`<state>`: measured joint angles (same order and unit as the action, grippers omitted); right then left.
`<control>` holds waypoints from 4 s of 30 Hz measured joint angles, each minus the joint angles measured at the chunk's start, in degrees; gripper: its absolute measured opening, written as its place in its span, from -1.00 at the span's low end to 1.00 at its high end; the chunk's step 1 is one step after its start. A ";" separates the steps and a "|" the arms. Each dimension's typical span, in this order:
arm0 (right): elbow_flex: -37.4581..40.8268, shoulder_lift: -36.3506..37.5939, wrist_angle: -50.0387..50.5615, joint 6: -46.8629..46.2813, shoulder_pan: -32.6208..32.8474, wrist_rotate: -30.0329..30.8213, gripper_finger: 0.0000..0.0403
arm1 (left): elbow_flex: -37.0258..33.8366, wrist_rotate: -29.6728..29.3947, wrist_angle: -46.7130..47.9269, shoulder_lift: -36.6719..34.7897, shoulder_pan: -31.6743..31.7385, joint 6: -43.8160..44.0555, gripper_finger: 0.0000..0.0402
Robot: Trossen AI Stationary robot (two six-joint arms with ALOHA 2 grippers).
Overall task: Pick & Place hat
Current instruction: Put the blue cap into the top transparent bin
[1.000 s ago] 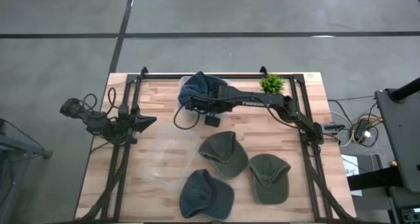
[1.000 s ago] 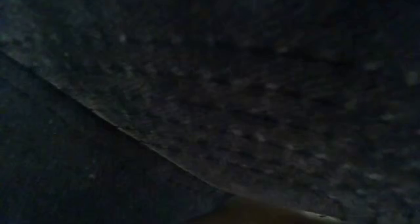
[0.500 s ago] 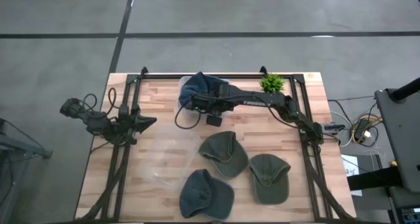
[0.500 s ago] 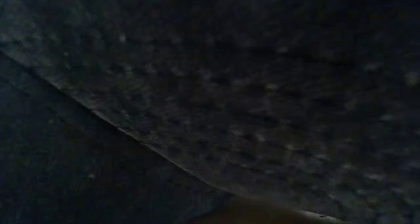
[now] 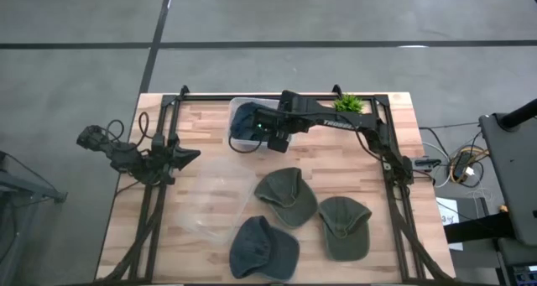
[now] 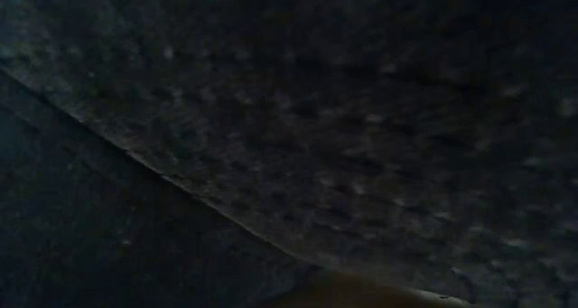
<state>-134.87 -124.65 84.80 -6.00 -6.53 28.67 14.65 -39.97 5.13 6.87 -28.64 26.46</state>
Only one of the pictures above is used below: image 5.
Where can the white paper sheet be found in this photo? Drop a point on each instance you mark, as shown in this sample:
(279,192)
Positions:
(446,212)

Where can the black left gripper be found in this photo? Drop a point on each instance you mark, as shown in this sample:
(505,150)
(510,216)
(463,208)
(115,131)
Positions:
(171,164)

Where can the black bench bar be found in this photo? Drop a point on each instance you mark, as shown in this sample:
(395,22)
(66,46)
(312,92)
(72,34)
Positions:
(478,229)

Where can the black diagonal pole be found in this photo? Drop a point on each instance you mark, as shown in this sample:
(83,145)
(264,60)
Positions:
(520,114)

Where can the small green potted plant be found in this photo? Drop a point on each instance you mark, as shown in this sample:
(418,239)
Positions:
(349,103)

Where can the clear plastic storage bin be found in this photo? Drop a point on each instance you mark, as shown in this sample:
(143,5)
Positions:
(214,202)
(235,141)

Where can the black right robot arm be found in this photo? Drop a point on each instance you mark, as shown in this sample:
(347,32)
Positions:
(335,120)

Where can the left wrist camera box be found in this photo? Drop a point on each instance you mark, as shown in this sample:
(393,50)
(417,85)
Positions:
(159,142)

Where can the grey metal stand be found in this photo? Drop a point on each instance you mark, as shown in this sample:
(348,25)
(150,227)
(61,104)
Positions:
(42,191)

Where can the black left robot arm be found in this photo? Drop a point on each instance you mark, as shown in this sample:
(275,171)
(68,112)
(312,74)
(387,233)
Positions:
(121,156)

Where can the black power strip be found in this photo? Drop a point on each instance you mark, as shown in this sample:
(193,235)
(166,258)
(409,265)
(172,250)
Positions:
(462,164)

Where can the blue denim baseball cap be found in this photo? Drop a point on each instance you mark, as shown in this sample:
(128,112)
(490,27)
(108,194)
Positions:
(262,248)
(242,120)

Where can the black adapter box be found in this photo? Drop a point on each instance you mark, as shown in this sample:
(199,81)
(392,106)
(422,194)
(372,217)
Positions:
(425,163)

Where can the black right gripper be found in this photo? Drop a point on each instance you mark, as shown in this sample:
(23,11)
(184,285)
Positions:
(272,122)

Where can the grey equipment cart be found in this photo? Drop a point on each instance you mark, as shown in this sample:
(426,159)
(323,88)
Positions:
(516,173)

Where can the olive green baseball cap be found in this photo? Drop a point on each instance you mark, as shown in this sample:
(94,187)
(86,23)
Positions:
(346,229)
(289,198)

